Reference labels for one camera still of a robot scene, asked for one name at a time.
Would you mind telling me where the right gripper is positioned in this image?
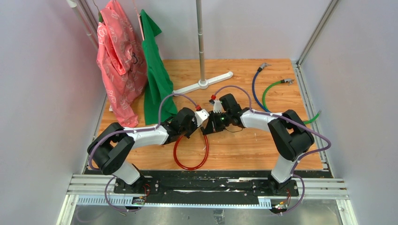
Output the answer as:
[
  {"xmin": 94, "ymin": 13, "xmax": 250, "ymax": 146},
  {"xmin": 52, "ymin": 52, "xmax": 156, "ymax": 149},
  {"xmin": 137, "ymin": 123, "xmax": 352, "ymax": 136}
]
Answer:
[{"xmin": 204, "ymin": 110, "xmax": 231, "ymax": 135}]

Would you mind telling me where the red cable lock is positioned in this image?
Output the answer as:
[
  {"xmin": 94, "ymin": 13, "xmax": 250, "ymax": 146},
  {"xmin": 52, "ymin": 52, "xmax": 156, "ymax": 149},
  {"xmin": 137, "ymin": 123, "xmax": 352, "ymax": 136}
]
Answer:
[{"xmin": 173, "ymin": 133, "xmax": 209, "ymax": 171}]

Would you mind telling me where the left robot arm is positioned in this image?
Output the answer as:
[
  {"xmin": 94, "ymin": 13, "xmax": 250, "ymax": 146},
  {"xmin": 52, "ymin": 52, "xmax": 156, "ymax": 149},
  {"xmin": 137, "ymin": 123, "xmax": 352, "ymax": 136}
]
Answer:
[{"xmin": 87, "ymin": 107, "xmax": 209, "ymax": 194}]

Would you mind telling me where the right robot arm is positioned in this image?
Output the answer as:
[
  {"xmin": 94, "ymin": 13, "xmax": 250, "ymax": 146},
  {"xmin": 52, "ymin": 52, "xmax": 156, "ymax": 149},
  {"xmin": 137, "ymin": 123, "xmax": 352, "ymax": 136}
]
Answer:
[{"xmin": 201, "ymin": 94, "xmax": 314, "ymax": 196}]

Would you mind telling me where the white clothes rack stand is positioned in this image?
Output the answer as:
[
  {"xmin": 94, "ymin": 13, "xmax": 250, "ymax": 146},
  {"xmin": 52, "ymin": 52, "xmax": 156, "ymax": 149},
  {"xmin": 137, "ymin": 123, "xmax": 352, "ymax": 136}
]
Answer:
[{"xmin": 173, "ymin": 0, "xmax": 233, "ymax": 95}]

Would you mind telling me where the green t-shirt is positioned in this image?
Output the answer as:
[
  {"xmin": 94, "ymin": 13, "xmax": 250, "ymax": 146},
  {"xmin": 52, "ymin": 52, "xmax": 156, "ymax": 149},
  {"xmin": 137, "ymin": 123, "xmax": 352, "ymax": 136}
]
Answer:
[{"xmin": 140, "ymin": 9, "xmax": 174, "ymax": 125}]

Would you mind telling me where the pink patterned garment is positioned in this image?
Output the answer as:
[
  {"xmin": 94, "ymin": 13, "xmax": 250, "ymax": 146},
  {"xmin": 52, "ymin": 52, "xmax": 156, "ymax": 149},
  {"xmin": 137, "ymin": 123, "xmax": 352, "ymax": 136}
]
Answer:
[{"xmin": 97, "ymin": 0, "xmax": 147, "ymax": 128}]

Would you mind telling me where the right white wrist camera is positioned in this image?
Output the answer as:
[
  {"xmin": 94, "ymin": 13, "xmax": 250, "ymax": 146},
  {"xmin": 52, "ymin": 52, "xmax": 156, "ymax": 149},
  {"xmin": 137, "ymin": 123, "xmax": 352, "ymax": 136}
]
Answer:
[{"xmin": 209, "ymin": 95, "xmax": 223, "ymax": 113}]

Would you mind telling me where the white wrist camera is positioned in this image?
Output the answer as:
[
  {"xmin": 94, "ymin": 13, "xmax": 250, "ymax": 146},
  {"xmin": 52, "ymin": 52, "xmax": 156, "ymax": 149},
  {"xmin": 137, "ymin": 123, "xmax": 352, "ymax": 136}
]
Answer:
[
  {"xmin": 194, "ymin": 109, "xmax": 209, "ymax": 128},
  {"xmin": 209, "ymin": 95, "xmax": 223, "ymax": 113}
]

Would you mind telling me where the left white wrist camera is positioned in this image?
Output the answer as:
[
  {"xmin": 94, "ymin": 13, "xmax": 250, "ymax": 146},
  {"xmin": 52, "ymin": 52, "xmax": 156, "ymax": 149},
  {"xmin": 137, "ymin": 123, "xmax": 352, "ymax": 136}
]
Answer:
[{"xmin": 194, "ymin": 109, "xmax": 209, "ymax": 128}]

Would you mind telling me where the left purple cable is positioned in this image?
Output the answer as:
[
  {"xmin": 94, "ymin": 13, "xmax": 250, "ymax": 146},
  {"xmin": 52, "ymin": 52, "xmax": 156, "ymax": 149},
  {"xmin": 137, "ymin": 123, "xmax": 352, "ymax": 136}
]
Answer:
[{"xmin": 88, "ymin": 93, "xmax": 199, "ymax": 214}]

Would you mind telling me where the purple cable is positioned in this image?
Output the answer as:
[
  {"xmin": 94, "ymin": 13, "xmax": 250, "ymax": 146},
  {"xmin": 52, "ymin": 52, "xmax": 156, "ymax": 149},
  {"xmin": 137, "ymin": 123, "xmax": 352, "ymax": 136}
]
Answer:
[
  {"xmin": 210, "ymin": 85, "xmax": 332, "ymax": 215},
  {"xmin": 88, "ymin": 93, "xmax": 199, "ymax": 214}
]

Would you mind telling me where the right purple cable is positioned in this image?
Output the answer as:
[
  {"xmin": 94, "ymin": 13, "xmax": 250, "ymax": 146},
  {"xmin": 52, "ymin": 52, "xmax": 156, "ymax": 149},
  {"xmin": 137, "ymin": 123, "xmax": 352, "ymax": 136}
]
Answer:
[{"xmin": 210, "ymin": 85, "xmax": 332, "ymax": 215}]

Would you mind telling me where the blue cable lock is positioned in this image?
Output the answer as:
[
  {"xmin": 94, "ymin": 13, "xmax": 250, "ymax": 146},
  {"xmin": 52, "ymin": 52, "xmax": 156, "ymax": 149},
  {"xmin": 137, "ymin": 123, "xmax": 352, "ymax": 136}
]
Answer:
[{"xmin": 252, "ymin": 62, "xmax": 274, "ymax": 113}]

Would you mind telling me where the green cable lock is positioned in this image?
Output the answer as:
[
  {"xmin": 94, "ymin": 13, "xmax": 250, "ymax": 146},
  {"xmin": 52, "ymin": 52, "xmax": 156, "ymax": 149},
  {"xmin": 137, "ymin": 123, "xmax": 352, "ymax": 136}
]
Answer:
[{"xmin": 261, "ymin": 78, "xmax": 322, "ymax": 125}]

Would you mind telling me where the aluminium frame rail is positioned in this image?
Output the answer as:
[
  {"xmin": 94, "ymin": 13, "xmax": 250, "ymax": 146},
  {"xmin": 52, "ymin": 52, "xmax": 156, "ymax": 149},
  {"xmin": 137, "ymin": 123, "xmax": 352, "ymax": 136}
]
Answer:
[{"xmin": 57, "ymin": 175, "xmax": 358, "ymax": 225}]

